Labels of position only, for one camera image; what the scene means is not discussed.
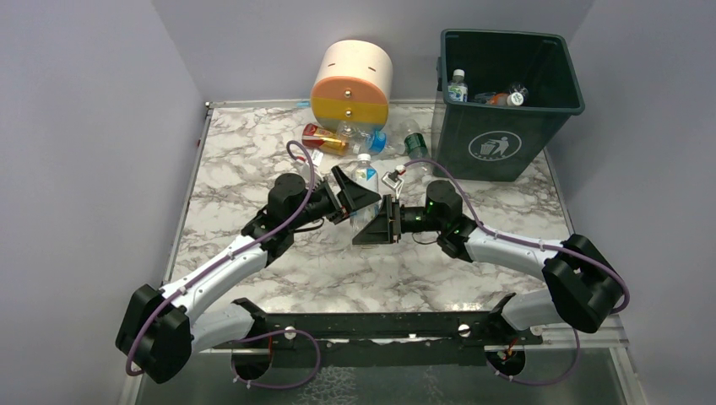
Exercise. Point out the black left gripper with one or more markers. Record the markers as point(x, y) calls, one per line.
point(339, 203)

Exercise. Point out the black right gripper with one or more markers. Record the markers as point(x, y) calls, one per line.
point(393, 220)

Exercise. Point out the green label bottle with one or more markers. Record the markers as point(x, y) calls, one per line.
point(412, 140)

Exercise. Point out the white blue label bottle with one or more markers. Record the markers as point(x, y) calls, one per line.
point(457, 88)

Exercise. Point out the orange label clear bottle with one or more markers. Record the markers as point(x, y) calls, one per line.
point(506, 99)

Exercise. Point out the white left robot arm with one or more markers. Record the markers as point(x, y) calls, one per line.
point(161, 328)

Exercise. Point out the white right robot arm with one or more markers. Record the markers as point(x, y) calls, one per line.
point(582, 288)

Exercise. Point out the dark green plastic bin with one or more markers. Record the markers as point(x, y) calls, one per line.
point(481, 142)

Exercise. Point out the blue cap clear bottle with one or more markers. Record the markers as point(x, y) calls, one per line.
point(361, 139)

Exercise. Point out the red gold label bottle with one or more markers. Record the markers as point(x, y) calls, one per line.
point(316, 137)

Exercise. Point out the cream orange round drawer box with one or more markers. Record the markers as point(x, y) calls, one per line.
point(353, 84)

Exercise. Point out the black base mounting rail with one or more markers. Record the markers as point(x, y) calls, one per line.
point(383, 339)

